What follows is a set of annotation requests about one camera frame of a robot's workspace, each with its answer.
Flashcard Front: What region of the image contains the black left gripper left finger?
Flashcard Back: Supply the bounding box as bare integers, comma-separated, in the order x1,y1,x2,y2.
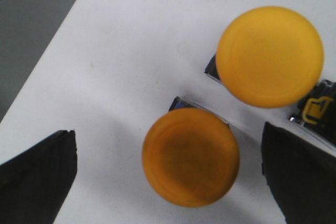
1,130,77,223

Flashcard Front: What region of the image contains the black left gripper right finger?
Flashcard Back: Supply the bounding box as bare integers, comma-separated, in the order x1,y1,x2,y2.
261,122,335,223

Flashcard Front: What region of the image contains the yellow mushroom push button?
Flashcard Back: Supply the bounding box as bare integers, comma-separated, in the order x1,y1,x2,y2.
205,6,324,109
142,97,240,208

